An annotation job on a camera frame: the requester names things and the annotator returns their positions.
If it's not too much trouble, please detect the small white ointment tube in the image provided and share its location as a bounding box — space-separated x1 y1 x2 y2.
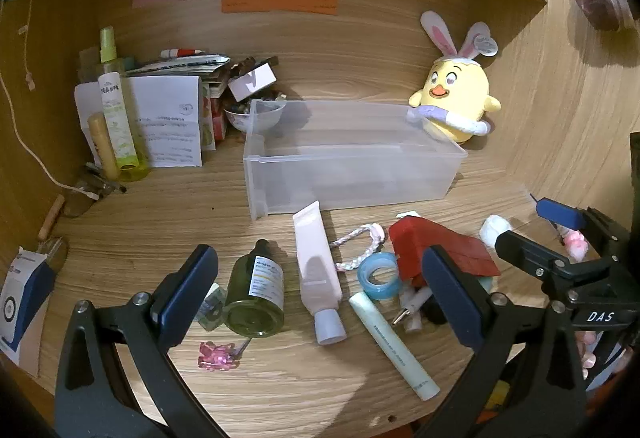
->
391 285 435 335

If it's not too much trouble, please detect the pink and white fluffy item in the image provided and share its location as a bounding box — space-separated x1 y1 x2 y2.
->
559 224 587 262

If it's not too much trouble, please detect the person's right hand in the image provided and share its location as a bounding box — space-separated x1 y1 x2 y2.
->
574 330 601 381

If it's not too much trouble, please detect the pink hair clip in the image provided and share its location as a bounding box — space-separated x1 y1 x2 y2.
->
198 340 251 371

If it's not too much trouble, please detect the red pouch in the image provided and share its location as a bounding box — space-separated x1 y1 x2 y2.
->
388 215 502 288

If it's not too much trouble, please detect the beige tube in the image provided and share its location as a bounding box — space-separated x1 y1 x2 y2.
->
87 112 121 180

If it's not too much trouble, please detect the red colourful carton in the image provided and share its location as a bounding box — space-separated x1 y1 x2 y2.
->
200 78 229 150

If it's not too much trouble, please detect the clear plastic storage bin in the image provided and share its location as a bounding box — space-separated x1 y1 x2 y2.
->
242 99 469 222

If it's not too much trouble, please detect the blue and white box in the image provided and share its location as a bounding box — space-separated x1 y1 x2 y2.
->
0 245 57 366

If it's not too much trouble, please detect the white paper note box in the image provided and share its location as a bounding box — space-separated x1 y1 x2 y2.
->
75 76 203 168

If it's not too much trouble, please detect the white cable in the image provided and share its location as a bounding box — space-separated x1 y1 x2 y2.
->
0 63 101 200

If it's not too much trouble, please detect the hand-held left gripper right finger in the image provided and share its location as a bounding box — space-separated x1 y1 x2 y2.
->
417 245 588 438

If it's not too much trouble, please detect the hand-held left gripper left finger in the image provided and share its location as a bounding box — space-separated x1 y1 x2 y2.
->
54 244 223 438

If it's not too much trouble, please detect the teal cylinder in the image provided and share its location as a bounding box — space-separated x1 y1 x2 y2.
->
472 275 496 299

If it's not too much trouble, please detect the blue tape roll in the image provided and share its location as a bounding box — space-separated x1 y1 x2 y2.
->
356 252 401 302

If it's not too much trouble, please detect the yellow chick plush toy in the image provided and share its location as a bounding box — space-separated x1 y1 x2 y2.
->
406 10 502 144

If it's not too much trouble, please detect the mint green tube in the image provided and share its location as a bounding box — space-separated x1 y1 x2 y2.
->
348 292 441 401

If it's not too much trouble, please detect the red and white marker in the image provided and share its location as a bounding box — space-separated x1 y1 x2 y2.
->
159 47 206 59

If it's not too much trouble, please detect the wooden handled tool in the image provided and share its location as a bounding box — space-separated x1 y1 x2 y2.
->
39 194 66 240

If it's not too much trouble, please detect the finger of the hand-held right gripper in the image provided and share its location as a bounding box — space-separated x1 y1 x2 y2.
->
494 229 577 292
530 193 632 265

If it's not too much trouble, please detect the green glass bottle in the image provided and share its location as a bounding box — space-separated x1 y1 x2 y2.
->
223 239 286 338

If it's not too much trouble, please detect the clear glass jar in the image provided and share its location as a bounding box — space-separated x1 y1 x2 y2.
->
62 178 103 219

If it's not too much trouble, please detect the braided rope loop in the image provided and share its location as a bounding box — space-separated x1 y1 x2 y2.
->
328 224 386 272

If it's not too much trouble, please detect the small green packet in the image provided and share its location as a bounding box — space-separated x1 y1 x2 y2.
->
196 283 223 331

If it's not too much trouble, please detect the white tube with green print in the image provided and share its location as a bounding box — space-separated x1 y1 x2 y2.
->
96 72 141 170

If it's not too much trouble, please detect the yellow-green spray bottle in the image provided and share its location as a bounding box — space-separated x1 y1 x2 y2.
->
97 26 151 182

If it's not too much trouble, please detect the small white box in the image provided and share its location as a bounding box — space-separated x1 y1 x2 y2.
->
227 63 278 102

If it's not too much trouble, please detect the white cotton ball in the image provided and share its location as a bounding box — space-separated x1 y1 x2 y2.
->
479 214 510 244

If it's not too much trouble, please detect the small bowl of stones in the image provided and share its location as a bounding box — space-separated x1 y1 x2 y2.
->
222 99 287 134

